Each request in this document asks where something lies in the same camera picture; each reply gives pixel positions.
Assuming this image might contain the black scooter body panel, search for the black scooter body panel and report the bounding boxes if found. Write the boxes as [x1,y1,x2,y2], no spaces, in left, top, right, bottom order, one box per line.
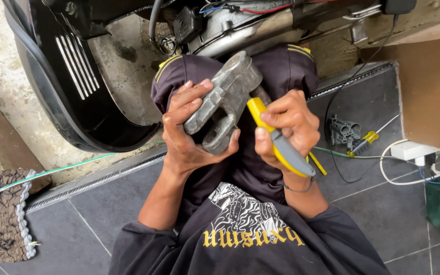
[2,0,164,154]

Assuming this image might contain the yellow plastic strip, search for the yellow plastic strip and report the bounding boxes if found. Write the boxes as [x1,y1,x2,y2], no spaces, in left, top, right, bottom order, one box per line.
[308,150,328,176]

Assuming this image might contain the green wire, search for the green wire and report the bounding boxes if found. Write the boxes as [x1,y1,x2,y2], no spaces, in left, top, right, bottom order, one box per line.
[0,139,396,203]

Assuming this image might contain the white cable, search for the white cable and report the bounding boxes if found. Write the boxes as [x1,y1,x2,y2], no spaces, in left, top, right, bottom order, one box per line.
[379,138,440,186]

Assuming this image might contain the thin wrist bracelet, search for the thin wrist bracelet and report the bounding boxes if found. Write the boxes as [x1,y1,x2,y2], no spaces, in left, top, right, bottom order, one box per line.
[283,176,315,194]

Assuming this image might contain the black charger cable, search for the black charger cable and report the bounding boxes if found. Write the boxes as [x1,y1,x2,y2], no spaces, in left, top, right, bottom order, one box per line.
[323,13,401,184]

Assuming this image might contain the white power adapter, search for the white power adapter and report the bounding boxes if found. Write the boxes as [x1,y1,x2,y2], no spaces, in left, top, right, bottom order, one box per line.
[390,140,440,167]

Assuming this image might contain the dark shorts with yellow trim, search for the dark shorts with yellow trim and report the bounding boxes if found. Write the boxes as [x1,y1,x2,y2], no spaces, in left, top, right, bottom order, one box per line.
[151,44,320,230]

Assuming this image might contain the grey plastic part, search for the grey plastic part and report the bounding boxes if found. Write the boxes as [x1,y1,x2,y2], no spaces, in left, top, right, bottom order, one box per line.
[328,115,362,148]

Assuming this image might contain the black printed shirt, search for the black printed shirt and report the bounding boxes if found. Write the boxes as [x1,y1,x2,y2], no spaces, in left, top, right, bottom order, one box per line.
[107,181,392,275]

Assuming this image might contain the yellow handled screwdriver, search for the yellow handled screwdriver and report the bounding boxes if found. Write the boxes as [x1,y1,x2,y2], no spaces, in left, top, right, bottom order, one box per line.
[346,113,401,158]

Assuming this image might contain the person's left hand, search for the person's left hand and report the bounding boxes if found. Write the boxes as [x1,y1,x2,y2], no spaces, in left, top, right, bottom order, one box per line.
[161,78,241,171]

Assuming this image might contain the brown board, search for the brown board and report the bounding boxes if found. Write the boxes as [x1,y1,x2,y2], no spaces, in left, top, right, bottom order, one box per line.
[359,35,440,156]

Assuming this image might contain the grey metal engine mount bracket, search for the grey metal engine mount bracket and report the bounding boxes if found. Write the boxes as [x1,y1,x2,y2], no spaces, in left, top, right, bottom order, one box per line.
[183,51,272,156]

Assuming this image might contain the woven brown doormat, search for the woven brown doormat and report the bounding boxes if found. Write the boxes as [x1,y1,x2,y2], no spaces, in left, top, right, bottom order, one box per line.
[0,166,41,264]

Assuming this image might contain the red wire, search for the red wire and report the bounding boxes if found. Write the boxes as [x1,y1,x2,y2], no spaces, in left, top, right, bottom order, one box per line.
[239,0,339,15]

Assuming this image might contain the person's right hand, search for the person's right hand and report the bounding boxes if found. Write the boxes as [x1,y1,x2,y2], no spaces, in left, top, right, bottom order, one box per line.
[254,90,321,179]

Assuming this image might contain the black charger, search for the black charger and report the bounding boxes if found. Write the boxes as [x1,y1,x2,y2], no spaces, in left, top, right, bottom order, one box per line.
[383,0,418,15]

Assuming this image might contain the scooter engine with exhaust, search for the scooter engine with exhaust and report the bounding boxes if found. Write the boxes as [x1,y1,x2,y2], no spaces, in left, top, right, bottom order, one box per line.
[147,0,385,59]

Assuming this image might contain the yellow grey handled tool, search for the yellow grey handled tool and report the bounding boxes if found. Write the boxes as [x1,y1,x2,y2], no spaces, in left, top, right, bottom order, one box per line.
[246,97,316,178]

